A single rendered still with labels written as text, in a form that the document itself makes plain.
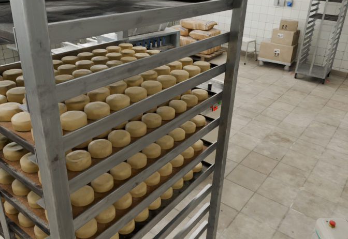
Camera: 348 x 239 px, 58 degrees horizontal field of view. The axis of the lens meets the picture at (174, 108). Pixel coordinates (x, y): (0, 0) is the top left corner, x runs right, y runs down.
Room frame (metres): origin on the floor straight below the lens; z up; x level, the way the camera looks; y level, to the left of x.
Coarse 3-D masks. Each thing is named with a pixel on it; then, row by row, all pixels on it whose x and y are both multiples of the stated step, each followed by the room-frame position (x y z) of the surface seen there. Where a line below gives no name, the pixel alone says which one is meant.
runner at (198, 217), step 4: (208, 204) 0.93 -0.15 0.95; (200, 208) 0.90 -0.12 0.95; (204, 208) 0.90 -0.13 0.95; (208, 208) 0.89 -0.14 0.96; (200, 212) 0.88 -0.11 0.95; (204, 212) 0.87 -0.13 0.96; (196, 216) 0.86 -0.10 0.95; (200, 216) 0.85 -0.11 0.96; (192, 220) 0.84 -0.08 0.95; (196, 220) 0.82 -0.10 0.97; (188, 224) 0.82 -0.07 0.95; (192, 224) 0.80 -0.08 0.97; (196, 224) 0.83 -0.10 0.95; (184, 228) 0.80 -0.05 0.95; (188, 228) 0.78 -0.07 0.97; (192, 228) 0.80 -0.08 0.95; (180, 232) 0.78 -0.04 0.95; (184, 232) 0.76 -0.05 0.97; (188, 232) 0.79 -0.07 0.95; (176, 236) 0.77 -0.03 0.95; (180, 236) 0.75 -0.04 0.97; (184, 236) 0.77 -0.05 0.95
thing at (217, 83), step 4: (88, 40) 3.69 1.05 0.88; (92, 40) 3.63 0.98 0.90; (92, 44) 3.64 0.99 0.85; (208, 80) 2.50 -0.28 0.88; (212, 80) 2.47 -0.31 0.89; (216, 80) 2.45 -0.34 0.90; (220, 80) 2.46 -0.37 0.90; (212, 84) 2.47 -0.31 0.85; (216, 84) 2.44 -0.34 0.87; (220, 84) 2.42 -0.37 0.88; (220, 88) 2.42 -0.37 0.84
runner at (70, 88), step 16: (176, 48) 0.69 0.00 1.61; (192, 48) 0.74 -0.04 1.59; (208, 48) 0.81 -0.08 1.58; (128, 64) 0.56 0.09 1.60; (144, 64) 0.60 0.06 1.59; (160, 64) 0.64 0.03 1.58; (80, 80) 0.47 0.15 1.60; (96, 80) 0.50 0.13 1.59; (112, 80) 0.53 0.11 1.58; (64, 96) 0.45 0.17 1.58
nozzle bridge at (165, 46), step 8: (160, 32) 2.90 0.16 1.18; (168, 32) 2.92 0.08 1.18; (176, 32) 2.99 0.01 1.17; (104, 40) 2.64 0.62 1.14; (112, 40) 2.57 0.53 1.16; (136, 40) 2.62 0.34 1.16; (144, 40) 2.81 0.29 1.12; (152, 40) 2.88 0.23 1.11; (168, 40) 3.04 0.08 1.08; (176, 40) 3.00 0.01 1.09; (152, 48) 2.82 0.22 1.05; (160, 48) 2.88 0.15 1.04; (168, 48) 3.08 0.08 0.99
